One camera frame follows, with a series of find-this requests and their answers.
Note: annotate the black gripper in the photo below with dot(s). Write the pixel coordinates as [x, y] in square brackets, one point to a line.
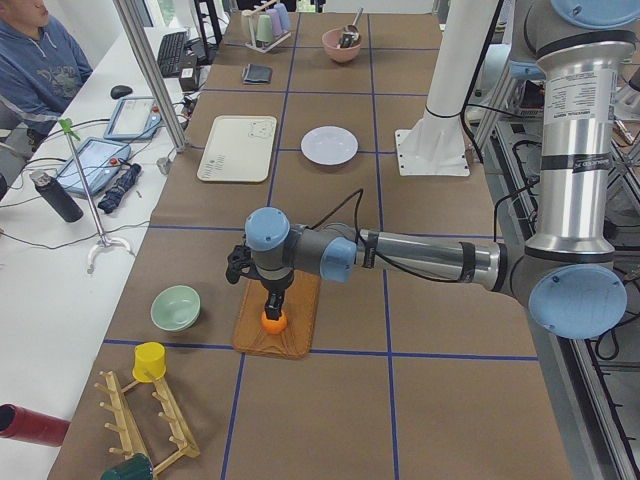
[274, 288]

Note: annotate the orange fruit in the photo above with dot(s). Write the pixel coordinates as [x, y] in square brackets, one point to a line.
[274, 326]

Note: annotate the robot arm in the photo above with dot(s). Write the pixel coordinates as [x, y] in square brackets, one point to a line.
[564, 273]

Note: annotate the cream bear tray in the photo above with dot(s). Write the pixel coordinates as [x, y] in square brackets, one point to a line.
[238, 150]

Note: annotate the wooden cutting board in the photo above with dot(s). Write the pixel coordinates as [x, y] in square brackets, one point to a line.
[300, 307]

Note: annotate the green bowl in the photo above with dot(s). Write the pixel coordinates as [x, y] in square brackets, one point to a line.
[176, 308]

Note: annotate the yellow cup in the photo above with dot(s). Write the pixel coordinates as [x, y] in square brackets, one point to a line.
[149, 362]

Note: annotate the white round plate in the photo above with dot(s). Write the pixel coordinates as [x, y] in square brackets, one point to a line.
[329, 145]

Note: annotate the folded dark blue umbrella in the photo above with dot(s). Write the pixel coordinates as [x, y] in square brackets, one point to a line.
[114, 195]

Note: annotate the wooden cup rack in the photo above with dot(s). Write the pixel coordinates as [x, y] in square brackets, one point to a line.
[147, 420]

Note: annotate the dark green cup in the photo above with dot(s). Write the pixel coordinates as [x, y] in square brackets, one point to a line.
[137, 467]

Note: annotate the teach pendant near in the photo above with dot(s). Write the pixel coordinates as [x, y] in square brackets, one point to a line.
[100, 159]

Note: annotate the teach pendant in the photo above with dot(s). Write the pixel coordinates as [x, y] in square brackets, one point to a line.
[100, 159]
[134, 118]

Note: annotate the grey folded cloth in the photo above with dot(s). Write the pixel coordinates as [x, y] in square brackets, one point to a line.
[256, 74]

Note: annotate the teach pendant far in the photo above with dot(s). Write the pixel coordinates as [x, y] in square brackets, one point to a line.
[134, 118]

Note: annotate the black water bottle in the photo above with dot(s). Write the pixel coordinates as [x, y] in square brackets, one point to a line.
[54, 194]

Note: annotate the black computer mouse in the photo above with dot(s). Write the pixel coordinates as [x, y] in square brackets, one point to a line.
[120, 91]

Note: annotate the green cup on rack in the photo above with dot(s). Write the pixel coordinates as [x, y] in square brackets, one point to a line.
[264, 31]

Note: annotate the pink bowl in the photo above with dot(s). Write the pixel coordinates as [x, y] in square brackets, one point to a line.
[333, 46]

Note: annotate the metal stand with green clip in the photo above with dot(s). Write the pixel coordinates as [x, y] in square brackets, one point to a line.
[104, 241]

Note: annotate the black keyboard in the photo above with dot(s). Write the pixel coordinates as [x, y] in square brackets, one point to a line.
[170, 53]

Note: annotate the blue cup on rack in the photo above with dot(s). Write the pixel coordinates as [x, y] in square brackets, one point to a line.
[283, 15]

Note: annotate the red cylinder bottle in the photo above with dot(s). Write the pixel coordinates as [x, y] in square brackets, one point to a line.
[21, 424]

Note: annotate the metal ice scoop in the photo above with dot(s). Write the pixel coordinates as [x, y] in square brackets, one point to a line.
[350, 33]

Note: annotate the purple cup on rack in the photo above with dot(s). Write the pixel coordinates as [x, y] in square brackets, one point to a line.
[274, 17]

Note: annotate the white cup rack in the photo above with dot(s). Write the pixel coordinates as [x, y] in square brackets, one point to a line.
[249, 21]

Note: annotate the seated person blue hoodie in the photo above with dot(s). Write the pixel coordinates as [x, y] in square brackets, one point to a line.
[42, 66]

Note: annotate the aluminium frame post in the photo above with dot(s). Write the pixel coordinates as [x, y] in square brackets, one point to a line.
[135, 32]

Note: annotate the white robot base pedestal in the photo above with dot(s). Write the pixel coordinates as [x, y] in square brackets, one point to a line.
[435, 145]

